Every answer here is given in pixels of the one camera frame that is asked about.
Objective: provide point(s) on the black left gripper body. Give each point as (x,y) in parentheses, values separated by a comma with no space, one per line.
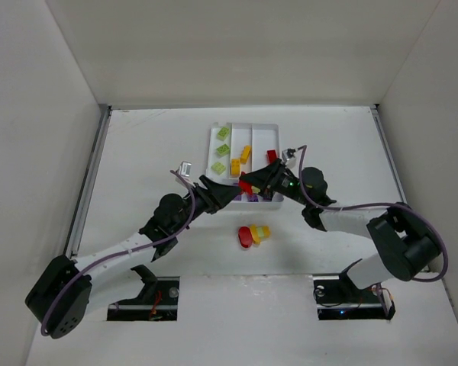
(208,194)

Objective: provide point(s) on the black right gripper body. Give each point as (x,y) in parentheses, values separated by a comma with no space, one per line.
(273,177)

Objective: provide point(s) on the purple brick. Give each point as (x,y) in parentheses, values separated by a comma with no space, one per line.
(252,198)

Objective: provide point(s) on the red rectangular brick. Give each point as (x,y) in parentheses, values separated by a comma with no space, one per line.
(271,155)

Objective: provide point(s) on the yellow long brick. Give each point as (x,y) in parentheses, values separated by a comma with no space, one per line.
(245,154)

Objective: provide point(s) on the lime green square brick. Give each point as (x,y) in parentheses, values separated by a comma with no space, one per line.
(223,150)
(218,168)

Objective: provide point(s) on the lavender half-round brick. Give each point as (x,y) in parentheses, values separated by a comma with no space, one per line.
(239,197)

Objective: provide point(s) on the red butterfly-shaped brick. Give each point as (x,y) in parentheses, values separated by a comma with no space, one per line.
(245,187)

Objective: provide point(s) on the yellow butterfly print brick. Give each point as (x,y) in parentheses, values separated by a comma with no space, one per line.
(235,168)

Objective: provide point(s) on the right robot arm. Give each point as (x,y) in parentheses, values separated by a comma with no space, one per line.
(405,243)

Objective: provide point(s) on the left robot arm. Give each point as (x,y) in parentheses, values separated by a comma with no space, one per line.
(63,293)

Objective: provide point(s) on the white divided plastic tray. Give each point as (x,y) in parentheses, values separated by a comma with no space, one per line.
(237,148)

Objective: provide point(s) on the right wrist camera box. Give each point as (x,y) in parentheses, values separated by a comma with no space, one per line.
(288,156)

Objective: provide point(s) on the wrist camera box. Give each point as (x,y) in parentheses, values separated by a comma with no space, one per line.
(288,156)
(184,169)

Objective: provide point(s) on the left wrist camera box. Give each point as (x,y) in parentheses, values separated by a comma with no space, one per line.
(184,169)

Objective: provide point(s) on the left aluminium frame rail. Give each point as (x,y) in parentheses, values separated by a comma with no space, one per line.
(74,237)

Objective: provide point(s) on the aluminium frame rail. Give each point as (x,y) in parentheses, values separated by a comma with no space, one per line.
(74,237)
(385,144)

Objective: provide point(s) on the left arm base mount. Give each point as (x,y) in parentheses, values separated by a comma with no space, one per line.
(156,301)

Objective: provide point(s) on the right aluminium frame rail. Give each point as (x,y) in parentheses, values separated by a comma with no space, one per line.
(385,144)

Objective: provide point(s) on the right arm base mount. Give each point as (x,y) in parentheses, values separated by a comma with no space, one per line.
(338,298)

